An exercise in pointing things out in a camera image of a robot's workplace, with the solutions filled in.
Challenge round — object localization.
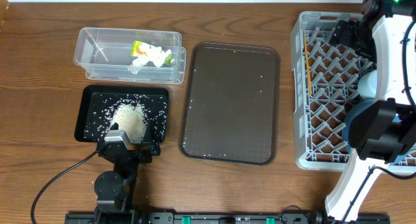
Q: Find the pile of rice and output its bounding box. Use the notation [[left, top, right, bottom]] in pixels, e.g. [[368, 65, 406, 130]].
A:
[[84, 93, 168, 144]]

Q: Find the white light-blue small bowl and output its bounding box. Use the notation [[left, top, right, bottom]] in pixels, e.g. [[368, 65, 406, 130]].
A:
[[357, 70, 378, 99]]

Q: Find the wooden chopstick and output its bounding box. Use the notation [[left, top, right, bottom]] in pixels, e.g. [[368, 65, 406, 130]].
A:
[[303, 30, 313, 95]]

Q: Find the dark blue plate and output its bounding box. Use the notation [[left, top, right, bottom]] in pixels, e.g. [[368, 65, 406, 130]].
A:
[[342, 98, 415, 164]]

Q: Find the yellow green snack wrapper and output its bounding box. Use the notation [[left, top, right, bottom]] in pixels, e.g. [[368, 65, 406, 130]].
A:
[[130, 40, 174, 66]]

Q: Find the white tissue top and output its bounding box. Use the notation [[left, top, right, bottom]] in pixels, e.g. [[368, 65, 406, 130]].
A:
[[138, 44, 172, 67]]

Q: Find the white tissue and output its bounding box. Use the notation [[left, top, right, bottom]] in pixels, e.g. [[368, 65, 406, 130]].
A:
[[129, 56, 149, 74], [138, 44, 172, 67]]

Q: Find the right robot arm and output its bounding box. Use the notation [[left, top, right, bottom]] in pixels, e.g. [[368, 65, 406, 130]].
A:
[[317, 0, 415, 223]]

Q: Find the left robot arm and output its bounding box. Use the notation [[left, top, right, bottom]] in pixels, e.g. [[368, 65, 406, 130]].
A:
[[93, 123, 161, 224]]

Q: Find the black waste tray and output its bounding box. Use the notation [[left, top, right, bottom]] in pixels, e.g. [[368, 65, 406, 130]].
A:
[[74, 85, 169, 143]]

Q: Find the grey dishwasher rack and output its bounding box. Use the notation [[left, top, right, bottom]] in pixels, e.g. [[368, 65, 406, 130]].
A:
[[290, 11, 416, 173]]

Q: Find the clear plastic bin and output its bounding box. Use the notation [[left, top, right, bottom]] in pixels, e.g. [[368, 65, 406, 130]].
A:
[[73, 27, 187, 84]]

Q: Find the dark brown serving tray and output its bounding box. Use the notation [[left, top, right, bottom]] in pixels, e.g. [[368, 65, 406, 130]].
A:
[[178, 42, 280, 166]]

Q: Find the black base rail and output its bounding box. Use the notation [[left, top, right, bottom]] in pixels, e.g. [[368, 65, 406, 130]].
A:
[[64, 211, 391, 224]]

